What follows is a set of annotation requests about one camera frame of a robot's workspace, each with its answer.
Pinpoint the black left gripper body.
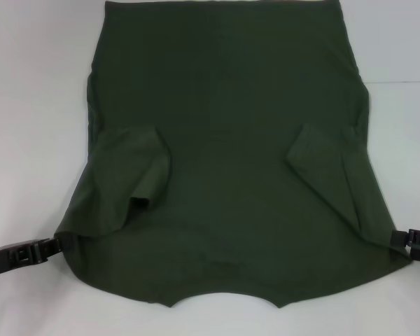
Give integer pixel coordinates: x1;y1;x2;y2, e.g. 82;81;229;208
0;239;42;279

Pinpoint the dark green shirt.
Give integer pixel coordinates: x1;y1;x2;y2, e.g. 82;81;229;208
54;0;416;309

